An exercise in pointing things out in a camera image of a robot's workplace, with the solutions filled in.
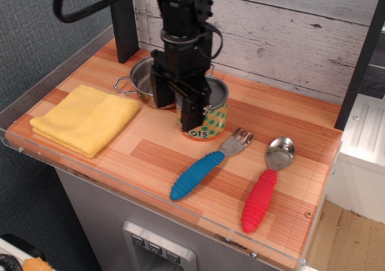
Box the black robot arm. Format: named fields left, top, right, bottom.
left=150, top=0, right=214, bottom=132

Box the red handled spoon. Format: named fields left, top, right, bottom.
left=241, top=137, right=295, bottom=233

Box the dark right upright post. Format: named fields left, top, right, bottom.
left=334, top=0, right=384, bottom=131

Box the silver dispenser button panel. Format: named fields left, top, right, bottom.
left=123, top=220, right=198, bottom=271

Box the folded yellow cloth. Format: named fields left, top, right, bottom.
left=30, top=85, right=140, bottom=158

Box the dark left upright post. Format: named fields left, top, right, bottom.
left=110, top=0, right=139, bottom=63

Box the dark upright post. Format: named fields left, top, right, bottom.
left=334, top=0, right=384, bottom=131
left=110, top=0, right=139, bottom=63

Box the blue handled fork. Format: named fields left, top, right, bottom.
left=170, top=128, right=254, bottom=201

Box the grey toy fridge cabinet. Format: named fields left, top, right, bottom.
left=57, top=169, right=301, bottom=270

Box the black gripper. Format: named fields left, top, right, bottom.
left=150, top=31, right=213, bottom=132

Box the small steel pot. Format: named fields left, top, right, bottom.
left=114, top=52, right=211, bottom=108

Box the orange object bottom left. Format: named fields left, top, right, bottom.
left=22, top=257, right=53, bottom=271

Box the peas and carrots toy can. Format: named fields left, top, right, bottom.
left=182, top=75, right=229, bottom=142

